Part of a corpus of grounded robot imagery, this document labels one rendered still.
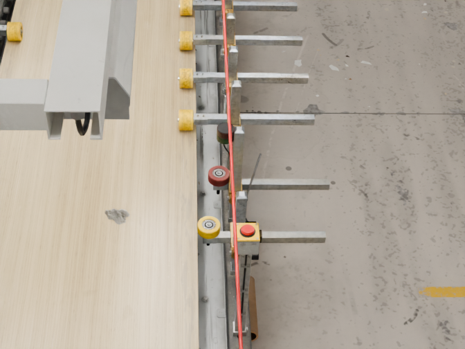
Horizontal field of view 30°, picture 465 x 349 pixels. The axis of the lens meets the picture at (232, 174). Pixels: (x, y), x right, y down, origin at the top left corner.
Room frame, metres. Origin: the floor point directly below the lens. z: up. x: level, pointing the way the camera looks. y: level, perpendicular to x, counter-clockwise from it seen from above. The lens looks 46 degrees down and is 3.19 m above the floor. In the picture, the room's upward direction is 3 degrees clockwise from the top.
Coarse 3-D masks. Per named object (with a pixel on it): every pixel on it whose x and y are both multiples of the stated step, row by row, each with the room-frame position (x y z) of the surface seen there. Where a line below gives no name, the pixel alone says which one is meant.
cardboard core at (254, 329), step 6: (252, 276) 2.41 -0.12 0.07; (252, 282) 2.38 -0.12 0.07; (252, 288) 2.34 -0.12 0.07; (252, 294) 2.31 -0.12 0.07; (252, 300) 2.28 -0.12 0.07; (252, 306) 2.24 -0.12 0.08; (252, 312) 2.21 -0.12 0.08; (252, 318) 2.18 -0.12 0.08; (252, 324) 2.15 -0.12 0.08; (252, 330) 2.11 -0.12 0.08; (252, 336) 2.13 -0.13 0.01
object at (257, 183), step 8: (248, 184) 2.23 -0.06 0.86; (256, 184) 2.23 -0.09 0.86; (264, 184) 2.23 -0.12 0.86; (272, 184) 2.23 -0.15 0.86; (280, 184) 2.24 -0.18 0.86; (288, 184) 2.24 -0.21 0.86; (296, 184) 2.24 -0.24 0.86; (304, 184) 2.24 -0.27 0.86; (312, 184) 2.25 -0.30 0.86; (320, 184) 2.25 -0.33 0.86; (328, 184) 2.25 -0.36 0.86
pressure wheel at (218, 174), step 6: (210, 168) 2.25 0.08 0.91; (216, 168) 2.25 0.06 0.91; (222, 168) 2.25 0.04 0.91; (210, 174) 2.22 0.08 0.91; (216, 174) 2.22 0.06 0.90; (222, 174) 2.23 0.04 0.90; (228, 174) 2.22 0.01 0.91; (210, 180) 2.20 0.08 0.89; (216, 180) 2.19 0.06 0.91; (222, 180) 2.20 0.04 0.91; (228, 180) 2.22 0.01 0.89
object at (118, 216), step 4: (108, 212) 2.00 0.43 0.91; (112, 212) 2.00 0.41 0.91; (116, 212) 2.00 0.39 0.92; (120, 212) 2.01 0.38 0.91; (124, 212) 2.01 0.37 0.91; (108, 216) 1.99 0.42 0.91; (112, 216) 1.98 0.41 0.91; (116, 216) 1.99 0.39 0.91; (120, 216) 1.98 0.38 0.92; (124, 216) 1.99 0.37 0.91; (128, 216) 2.00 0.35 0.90; (116, 220) 1.97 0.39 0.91; (120, 220) 1.97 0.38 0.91; (124, 220) 1.97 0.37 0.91
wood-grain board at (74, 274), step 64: (192, 0) 3.33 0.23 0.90; (192, 64) 2.86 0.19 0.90; (64, 128) 2.43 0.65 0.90; (128, 128) 2.45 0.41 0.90; (0, 192) 2.08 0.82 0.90; (64, 192) 2.10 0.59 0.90; (128, 192) 2.11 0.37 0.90; (192, 192) 2.13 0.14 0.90; (0, 256) 1.79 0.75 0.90; (64, 256) 1.80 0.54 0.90; (128, 256) 1.82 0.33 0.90; (192, 256) 1.84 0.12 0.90; (0, 320) 1.54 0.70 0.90; (64, 320) 1.55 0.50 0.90; (128, 320) 1.57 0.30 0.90; (192, 320) 1.58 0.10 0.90
